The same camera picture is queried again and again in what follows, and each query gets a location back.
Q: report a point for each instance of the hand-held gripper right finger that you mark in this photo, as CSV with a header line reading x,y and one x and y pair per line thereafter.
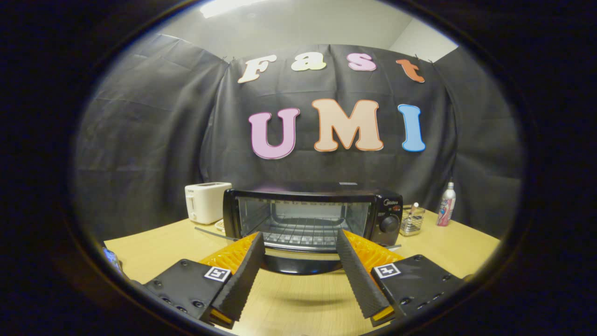
x,y
359,280

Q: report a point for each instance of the small blue object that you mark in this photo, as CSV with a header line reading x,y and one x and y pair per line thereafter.
x,y
113,261

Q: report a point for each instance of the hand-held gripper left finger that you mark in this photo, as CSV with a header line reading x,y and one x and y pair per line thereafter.
x,y
242,280

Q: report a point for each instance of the white pink spray bottle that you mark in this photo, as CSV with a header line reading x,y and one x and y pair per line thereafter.
x,y
446,205

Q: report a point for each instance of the white bread toaster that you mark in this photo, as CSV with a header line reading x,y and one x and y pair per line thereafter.
x,y
205,203

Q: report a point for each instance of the black toaster oven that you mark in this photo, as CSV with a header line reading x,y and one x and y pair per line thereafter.
x,y
387,205

